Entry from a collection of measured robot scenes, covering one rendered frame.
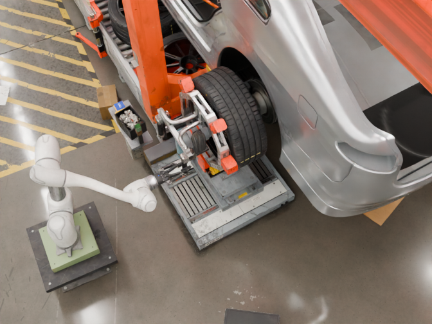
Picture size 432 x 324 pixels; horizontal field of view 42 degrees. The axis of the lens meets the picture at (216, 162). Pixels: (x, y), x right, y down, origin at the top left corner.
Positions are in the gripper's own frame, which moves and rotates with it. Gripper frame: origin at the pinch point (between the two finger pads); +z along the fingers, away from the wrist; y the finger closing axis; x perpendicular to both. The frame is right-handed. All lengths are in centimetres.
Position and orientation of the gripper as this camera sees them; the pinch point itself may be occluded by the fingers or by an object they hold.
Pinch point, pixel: (184, 166)
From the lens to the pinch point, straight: 353.5
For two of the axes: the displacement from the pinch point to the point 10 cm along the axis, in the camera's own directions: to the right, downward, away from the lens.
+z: 8.7, -4.3, 2.5
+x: -0.2, -5.2, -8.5
